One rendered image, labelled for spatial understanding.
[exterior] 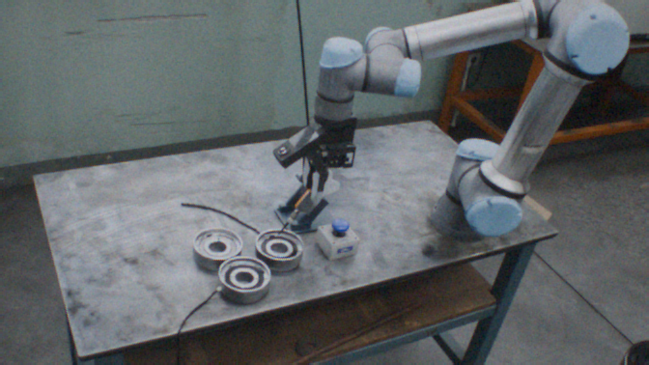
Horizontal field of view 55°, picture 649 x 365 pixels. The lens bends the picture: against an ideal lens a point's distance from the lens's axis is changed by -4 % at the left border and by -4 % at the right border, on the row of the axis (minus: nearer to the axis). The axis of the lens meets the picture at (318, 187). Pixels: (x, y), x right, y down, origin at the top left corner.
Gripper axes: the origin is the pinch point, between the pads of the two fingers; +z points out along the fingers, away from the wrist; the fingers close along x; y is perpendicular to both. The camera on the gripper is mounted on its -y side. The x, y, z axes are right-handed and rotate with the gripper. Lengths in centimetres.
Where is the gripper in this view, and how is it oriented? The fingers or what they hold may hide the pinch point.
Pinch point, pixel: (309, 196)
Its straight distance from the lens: 141.2
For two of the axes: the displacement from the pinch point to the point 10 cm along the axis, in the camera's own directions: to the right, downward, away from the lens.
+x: -4.2, -5.6, 7.2
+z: -1.3, 8.2, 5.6
